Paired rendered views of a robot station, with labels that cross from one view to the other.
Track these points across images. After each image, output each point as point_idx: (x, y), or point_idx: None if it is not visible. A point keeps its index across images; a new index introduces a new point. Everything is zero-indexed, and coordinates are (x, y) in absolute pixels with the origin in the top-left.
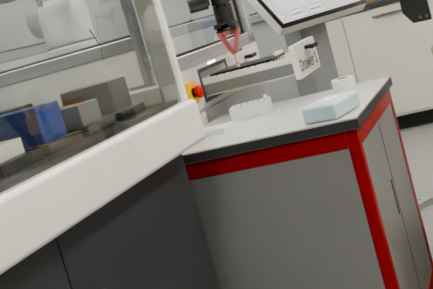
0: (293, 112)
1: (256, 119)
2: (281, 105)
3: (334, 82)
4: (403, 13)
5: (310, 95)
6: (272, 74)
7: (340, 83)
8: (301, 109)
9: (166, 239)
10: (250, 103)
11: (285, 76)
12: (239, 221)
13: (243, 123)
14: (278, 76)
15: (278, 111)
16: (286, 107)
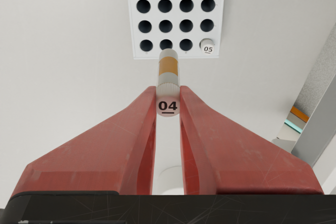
0: (36, 102)
1: (50, 12)
2: (218, 64)
3: (162, 191)
4: None
5: (255, 124)
6: (332, 101)
7: (157, 194)
8: (58, 116)
9: None
10: None
11: (306, 125)
12: None
13: None
14: (316, 110)
15: (104, 65)
16: (142, 80)
